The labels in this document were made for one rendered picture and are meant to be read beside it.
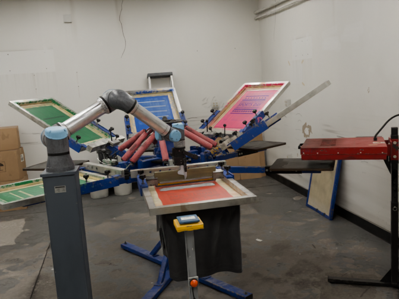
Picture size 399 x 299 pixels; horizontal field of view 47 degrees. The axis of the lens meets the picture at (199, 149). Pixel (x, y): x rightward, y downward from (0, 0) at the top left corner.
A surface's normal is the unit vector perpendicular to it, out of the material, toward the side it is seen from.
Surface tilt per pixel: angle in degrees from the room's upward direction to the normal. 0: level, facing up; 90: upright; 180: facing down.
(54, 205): 90
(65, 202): 90
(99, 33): 90
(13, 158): 90
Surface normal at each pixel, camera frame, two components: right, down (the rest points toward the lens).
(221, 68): 0.20, 0.14
